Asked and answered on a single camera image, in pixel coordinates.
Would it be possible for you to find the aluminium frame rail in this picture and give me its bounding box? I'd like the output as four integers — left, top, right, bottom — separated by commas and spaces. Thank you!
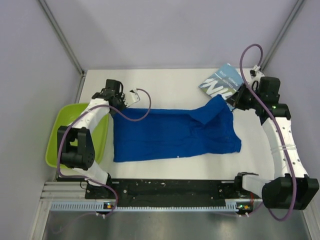
39, 181, 313, 201

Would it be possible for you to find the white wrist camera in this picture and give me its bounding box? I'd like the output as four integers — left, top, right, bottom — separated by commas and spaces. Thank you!
249, 65, 265, 83
125, 88, 141, 108

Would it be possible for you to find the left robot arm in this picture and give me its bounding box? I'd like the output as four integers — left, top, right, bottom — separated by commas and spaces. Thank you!
57, 79, 126, 199

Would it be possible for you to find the lime green plastic tray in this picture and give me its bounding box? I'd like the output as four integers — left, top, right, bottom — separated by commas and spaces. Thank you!
45, 103, 110, 169

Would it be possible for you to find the light blue printed folded t-shirt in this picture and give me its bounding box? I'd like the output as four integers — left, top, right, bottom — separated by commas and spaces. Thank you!
198, 63, 244, 100

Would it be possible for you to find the royal blue t-shirt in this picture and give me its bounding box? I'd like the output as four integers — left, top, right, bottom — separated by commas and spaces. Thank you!
113, 95, 242, 163

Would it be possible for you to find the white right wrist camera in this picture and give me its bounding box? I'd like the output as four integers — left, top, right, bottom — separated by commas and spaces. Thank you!
249, 65, 265, 83

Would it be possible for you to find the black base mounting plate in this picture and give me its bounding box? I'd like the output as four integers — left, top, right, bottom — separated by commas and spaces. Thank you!
84, 177, 263, 207

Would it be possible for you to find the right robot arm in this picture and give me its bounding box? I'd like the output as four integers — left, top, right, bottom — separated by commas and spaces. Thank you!
227, 75, 320, 210

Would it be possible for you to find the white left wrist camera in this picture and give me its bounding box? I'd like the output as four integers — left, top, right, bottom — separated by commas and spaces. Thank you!
125, 88, 141, 108

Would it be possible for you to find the slotted cable duct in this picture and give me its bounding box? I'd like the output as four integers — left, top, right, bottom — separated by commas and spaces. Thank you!
50, 201, 253, 213

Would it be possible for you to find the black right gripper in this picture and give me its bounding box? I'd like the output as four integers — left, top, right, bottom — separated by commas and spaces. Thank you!
225, 82, 263, 111

